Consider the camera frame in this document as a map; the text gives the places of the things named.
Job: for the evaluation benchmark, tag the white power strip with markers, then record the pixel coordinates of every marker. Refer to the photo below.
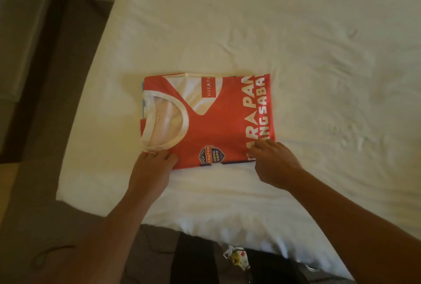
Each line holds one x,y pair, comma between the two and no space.
237,257

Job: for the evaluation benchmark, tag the person's right forearm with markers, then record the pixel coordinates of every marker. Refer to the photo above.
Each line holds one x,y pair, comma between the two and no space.
362,228

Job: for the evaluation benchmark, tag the white bed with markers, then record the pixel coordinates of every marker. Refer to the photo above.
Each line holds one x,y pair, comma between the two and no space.
329,30

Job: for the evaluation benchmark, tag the person's right leg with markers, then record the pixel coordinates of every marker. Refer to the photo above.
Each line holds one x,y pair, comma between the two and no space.
276,268

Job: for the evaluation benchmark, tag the person's right hand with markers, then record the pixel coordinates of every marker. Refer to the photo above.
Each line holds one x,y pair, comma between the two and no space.
276,163

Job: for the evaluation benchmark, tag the person's left forearm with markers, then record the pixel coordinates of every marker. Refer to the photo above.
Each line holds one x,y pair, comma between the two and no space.
98,244

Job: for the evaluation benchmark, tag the person's left leg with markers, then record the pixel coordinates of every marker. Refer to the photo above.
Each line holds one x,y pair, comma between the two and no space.
194,261

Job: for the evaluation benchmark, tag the red blue white jersey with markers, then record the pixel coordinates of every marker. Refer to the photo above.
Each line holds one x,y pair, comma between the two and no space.
223,119

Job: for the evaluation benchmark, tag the person's left hand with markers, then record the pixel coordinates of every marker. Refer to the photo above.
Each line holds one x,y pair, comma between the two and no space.
151,174

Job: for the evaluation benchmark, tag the person's leg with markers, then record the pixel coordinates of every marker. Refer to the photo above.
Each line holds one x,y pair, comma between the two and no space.
276,268
194,261

